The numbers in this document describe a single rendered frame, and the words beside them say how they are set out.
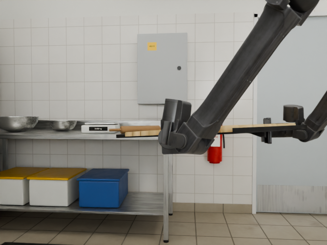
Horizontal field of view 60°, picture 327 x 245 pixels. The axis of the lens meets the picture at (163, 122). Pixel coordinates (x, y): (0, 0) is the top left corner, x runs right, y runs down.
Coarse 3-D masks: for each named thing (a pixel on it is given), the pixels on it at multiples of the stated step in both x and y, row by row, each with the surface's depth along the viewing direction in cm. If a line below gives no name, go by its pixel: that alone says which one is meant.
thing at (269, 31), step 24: (288, 0) 51; (264, 24) 55; (288, 24) 54; (240, 48) 59; (264, 48) 55; (240, 72) 58; (216, 96) 62; (240, 96) 62; (192, 120) 65; (216, 120) 62; (192, 144) 64
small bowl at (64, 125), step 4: (56, 120) 288; (60, 120) 290; (64, 120) 292; (68, 120) 292; (72, 120) 291; (76, 120) 286; (52, 124) 269; (56, 124) 267; (60, 124) 267; (64, 124) 268; (68, 124) 270; (72, 124) 274; (56, 128) 270; (60, 128) 270; (64, 128) 271; (68, 128) 273; (72, 128) 278
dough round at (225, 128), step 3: (222, 126) 76; (225, 126) 75; (228, 126) 75; (231, 126) 75; (234, 126) 75; (237, 126) 76; (222, 129) 76; (225, 129) 75; (228, 129) 75; (231, 129) 75
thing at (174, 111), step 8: (168, 104) 71; (176, 104) 70; (184, 104) 70; (168, 112) 71; (176, 112) 70; (184, 112) 70; (168, 120) 71; (176, 120) 70; (184, 120) 70; (176, 128) 69; (176, 136) 65; (184, 136) 64; (168, 144) 68; (176, 144) 65; (184, 144) 64
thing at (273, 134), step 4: (268, 132) 110; (272, 132) 110; (276, 132) 110; (280, 132) 110; (284, 132) 110; (268, 136) 110; (272, 136) 111; (276, 136) 111; (280, 136) 111; (284, 136) 111; (268, 140) 110
